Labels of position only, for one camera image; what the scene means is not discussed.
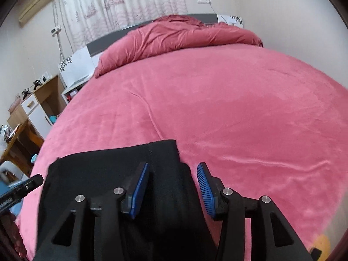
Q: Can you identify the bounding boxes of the white leaf-patterned nightstand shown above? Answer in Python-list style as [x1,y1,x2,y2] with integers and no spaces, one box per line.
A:
[58,49,94,104]
[217,13,243,29]

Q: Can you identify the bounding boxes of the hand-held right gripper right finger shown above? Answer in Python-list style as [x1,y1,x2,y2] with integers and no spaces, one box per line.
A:
[197,162,314,261]

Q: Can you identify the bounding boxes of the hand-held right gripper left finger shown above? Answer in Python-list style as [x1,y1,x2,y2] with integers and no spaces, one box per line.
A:
[34,162,150,261]

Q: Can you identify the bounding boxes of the grey headboard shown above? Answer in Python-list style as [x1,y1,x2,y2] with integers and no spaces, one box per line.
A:
[86,13,218,57]

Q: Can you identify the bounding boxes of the black pants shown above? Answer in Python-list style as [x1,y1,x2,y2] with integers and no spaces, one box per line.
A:
[39,139,226,261]

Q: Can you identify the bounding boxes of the pink bed sheet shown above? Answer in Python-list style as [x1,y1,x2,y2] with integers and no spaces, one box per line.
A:
[15,46,348,261]

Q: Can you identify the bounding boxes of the beige air conditioner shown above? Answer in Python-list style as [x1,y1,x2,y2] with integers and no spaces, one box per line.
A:
[18,0,57,28]

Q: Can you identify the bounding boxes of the white patterned curtain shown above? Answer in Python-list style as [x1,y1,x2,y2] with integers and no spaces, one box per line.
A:
[58,0,188,52]

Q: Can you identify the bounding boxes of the pink duvet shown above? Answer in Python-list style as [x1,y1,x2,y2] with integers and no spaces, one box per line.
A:
[94,15,264,79]

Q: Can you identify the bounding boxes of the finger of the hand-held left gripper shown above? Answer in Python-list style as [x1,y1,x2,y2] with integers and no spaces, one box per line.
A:
[16,174,44,197]

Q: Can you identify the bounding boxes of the orange object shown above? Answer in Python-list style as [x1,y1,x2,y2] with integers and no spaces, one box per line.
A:
[313,234,331,259]

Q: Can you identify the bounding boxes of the wooden cabinet with white doors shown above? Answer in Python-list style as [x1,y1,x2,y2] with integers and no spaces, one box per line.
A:
[7,75,67,142]

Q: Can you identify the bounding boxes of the wooden desk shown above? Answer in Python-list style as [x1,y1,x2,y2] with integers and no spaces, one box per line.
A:
[0,120,45,177]

